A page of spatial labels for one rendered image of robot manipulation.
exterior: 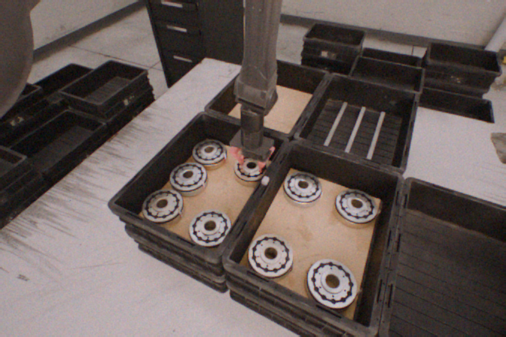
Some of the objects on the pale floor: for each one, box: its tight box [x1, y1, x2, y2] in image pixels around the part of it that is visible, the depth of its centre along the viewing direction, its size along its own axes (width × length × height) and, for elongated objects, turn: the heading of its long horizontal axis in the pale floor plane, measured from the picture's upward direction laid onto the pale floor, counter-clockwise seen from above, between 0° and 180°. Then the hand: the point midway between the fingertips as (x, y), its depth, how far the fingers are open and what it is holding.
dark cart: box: [145, 0, 245, 88], centre depth 225 cm, size 60×45×90 cm
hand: (251, 165), depth 79 cm, fingers open, 6 cm apart
